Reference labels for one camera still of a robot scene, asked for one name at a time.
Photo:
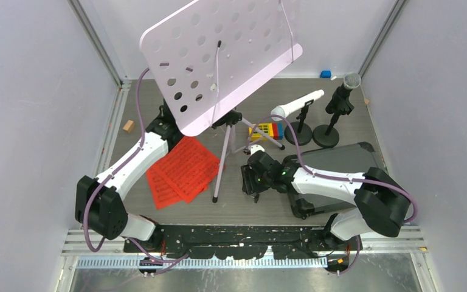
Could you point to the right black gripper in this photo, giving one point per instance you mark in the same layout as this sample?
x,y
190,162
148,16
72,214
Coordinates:
x,y
249,186

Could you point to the red sheet music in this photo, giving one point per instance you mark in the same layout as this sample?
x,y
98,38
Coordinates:
x,y
162,193
188,167

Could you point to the white music stand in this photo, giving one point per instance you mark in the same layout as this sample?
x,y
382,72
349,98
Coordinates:
x,y
209,56

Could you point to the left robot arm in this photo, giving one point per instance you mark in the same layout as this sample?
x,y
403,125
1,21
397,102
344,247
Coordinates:
x,y
99,200

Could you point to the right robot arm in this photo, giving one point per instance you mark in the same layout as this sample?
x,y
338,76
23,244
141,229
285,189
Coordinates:
x,y
380,204

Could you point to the yellow red blue toy block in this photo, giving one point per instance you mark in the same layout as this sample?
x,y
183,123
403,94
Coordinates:
x,y
274,130

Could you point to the left black mic stand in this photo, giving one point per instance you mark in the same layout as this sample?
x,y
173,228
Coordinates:
x,y
300,133

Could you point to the black mic stand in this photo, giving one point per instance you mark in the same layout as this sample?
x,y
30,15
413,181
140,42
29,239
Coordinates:
x,y
300,133
326,136

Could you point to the white toy microphone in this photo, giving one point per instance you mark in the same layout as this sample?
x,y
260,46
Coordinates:
x,y
286,109

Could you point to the right black mic stand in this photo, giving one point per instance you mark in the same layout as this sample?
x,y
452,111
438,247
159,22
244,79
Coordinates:
x,y
326,136

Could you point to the black carrying case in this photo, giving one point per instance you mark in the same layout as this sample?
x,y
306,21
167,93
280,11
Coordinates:
x,y
358,157

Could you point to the black silver microphone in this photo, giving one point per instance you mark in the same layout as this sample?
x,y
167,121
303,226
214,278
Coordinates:
x,y
339,102

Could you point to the small blue block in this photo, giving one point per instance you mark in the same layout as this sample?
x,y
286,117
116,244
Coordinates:
x,y
325,74

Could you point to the tan wooden block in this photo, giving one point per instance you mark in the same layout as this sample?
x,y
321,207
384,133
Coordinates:
x,y
129,126

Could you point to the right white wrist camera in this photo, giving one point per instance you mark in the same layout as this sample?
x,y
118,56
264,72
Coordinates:
x,y
251,149

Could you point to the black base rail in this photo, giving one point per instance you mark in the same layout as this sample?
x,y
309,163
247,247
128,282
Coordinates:
x,y
207,246

